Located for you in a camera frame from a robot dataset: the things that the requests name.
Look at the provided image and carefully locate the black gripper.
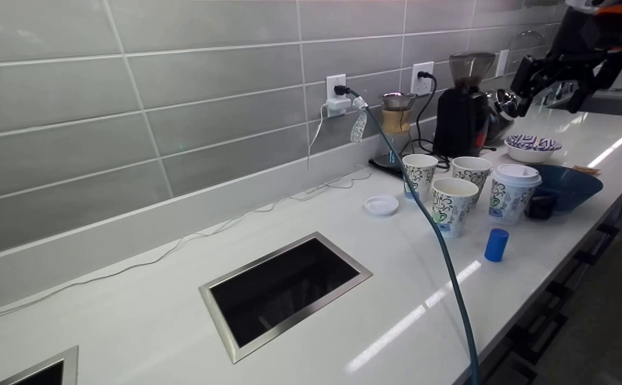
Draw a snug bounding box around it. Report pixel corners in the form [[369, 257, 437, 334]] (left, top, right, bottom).
[[503, 54, 554, 121]]

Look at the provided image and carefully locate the patterned paper cup with lid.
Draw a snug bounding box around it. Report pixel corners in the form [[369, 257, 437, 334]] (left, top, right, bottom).
[[486, 162, 545, 230]]

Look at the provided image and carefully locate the black coffee grinder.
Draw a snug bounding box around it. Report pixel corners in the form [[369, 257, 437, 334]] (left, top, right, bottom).
[[431, 52, 499, 161]]

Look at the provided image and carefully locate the patterned open paper cup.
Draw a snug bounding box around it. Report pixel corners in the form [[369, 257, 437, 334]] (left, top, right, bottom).
[[429, 175, 482, 239], [451, 154, 493, 205], [400, 152, 441, 205]]

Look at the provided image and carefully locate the black coffee scale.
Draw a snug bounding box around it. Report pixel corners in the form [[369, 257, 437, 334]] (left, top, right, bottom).
[[368, 152, 406, 178]]

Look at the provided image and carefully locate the loose white cup lid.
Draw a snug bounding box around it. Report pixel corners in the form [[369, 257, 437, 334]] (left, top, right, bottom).
[[362, 193, 403, 219]]

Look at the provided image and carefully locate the silver kettle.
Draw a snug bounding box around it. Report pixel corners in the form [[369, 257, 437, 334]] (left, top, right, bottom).
[[484, 87, 525, 149]]

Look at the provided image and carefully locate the blue patterned white bowl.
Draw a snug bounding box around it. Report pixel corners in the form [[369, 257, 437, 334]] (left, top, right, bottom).
[[503, 133, 566, 168]]

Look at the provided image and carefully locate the cream plastic spoon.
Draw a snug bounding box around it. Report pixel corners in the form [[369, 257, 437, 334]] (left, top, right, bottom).
[[570, 162, 605, 178]]

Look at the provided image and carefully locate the glass pour-over carafe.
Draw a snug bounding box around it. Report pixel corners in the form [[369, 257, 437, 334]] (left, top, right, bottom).
[[379, 91, 418, 139]]

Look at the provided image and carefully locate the small blue cylinder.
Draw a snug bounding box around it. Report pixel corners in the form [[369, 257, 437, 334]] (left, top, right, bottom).
[[484, 226, 512, 265]]

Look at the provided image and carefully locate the white power adapter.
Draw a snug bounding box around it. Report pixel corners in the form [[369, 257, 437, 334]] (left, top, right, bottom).
[[323, 94, 369, 121]]

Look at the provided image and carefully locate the dark lower cabinet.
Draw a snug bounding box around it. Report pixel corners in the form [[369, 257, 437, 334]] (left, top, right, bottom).
[[454, 161, 622, 385]]

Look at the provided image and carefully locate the steel framed countertop opening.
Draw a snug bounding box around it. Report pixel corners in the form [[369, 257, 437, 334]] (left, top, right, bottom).
[[197, 230, 374, 367], [0, 344, 82, 385]]

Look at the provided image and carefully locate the white wall switch plate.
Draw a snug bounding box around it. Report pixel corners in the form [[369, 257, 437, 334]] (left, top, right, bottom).
[[493, 47, 513, 78]]

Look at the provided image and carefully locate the black grinder power cord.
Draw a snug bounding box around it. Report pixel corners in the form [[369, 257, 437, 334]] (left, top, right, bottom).
[[413, 68, 449, 161]]

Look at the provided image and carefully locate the white wall outlet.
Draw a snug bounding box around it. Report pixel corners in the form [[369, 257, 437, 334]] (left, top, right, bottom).
[[408, 61, 439, 97], [326, 72, 351, 121]]

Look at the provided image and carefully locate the long thin cable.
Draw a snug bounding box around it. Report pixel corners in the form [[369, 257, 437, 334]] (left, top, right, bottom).
[[333, 83, 486, 385]]

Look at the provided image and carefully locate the thin white cable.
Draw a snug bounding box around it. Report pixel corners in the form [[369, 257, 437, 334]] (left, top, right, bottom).
[[0, 106, 376, 326]]

